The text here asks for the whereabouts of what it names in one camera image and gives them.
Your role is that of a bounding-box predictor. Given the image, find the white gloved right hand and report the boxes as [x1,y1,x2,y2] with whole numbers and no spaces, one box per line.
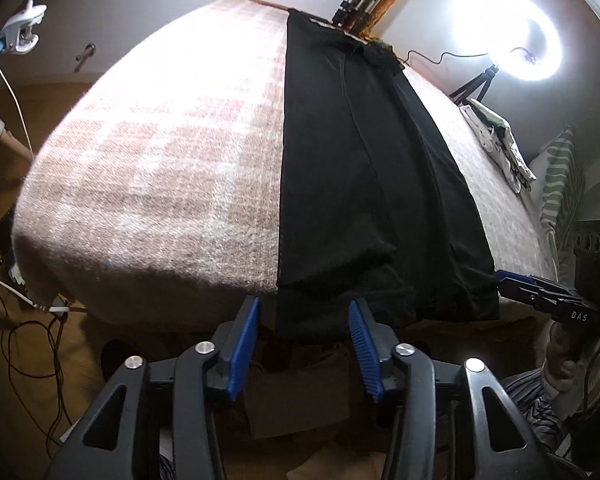
[542,322,600,420]

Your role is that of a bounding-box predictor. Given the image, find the pink plaid bed blanket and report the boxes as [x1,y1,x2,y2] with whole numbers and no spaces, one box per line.
[10,0,556,328]

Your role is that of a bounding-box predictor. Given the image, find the black floor cables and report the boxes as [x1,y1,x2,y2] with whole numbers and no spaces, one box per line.
[0,259,89,456]

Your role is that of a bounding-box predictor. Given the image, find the ring light on tripod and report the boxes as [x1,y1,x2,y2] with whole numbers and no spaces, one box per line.
[404,0,566,106]

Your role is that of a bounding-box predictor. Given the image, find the black garment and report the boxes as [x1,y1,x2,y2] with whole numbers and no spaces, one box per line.
[276,11,498,333]

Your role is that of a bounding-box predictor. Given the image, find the white clip lamp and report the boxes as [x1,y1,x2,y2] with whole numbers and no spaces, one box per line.
[0,0,47,55]

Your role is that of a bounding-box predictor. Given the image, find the striped purple trouser leg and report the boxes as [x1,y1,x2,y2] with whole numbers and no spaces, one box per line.
[501,367,567,453]

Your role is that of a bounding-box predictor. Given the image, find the folded white patterned clothes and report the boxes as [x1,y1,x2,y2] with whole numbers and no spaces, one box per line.
[458,99,536,194]

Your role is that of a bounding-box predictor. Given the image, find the green striped pillow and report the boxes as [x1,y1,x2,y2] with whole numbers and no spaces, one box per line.
[530,128,585,274]

